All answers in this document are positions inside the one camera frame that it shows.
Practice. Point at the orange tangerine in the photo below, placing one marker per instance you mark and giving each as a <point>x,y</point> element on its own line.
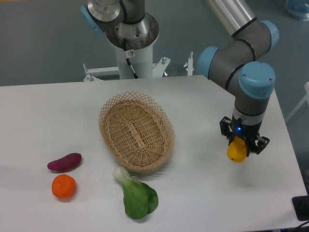
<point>63,186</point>

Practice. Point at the yellow mango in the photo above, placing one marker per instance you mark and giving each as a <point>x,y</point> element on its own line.
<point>237,152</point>

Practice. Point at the purple sweet potato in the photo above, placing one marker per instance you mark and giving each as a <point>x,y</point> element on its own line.
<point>65,163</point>

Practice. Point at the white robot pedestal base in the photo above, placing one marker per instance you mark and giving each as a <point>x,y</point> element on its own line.
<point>133,44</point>

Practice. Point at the white frame at right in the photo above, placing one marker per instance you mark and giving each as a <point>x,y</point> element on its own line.
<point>299,108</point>

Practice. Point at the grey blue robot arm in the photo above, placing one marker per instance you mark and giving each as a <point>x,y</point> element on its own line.
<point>235,68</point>

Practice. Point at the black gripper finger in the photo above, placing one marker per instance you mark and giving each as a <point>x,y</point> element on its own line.
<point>225,128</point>
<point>256,144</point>

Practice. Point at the woven wicker basket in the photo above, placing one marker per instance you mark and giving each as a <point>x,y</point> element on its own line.
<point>137,131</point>

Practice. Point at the black device at table edge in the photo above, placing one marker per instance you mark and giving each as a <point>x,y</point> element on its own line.
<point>301,207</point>

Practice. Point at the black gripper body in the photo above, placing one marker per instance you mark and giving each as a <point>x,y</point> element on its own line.
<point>243,131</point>

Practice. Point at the green bok choy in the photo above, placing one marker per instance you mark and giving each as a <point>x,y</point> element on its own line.
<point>139,198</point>

